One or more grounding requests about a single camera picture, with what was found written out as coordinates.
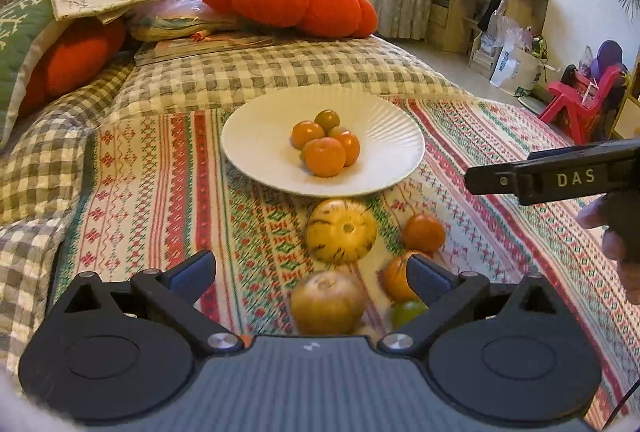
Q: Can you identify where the black cable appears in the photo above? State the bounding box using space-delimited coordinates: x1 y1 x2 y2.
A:
605 382 640 432

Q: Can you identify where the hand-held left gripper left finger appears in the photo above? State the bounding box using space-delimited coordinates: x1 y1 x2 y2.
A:
47 249 247 354

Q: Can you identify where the person's right hand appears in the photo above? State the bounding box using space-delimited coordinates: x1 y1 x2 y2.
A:
577 199 640 305

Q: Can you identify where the striped embroidered blanket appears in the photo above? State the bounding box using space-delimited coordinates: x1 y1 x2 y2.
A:
50 97 640 432

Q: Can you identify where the checked quilt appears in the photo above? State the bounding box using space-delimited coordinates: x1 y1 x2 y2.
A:
0 37 471 363

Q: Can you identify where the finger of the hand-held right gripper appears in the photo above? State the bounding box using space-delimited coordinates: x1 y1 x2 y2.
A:
464 151 640 206
529 139 640 162

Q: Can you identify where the large brownish tomato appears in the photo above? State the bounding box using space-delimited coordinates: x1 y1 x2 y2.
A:
290 271 368 335

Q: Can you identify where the white ribbed plate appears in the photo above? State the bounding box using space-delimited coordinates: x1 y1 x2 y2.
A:
221 86 426 198

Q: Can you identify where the small orange tomato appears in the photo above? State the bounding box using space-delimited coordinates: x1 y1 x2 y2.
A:
291 121 326 149
332 131 361 166

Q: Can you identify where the red plastic chair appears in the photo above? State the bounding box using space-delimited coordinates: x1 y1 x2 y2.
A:
537 65 628 145

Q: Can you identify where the bright green tomato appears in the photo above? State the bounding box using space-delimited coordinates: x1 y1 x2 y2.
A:
391 299 429 329

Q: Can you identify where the striped yellow pepino melon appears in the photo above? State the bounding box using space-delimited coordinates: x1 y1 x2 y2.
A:
306 198 378 265

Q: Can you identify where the stack of papers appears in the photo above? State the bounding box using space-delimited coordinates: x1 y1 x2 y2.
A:
132 15 276 66

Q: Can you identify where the green patterned pillow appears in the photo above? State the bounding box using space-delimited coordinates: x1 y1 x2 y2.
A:
0 0 56 133

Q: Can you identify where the white plastic bag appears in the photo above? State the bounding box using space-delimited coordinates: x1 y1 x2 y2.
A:
480 12 546 98

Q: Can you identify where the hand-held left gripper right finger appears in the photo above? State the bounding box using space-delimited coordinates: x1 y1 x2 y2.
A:
377 255 572 354

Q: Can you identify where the wooden cabinet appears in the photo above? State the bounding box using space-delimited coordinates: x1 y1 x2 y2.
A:
612 62 640 138

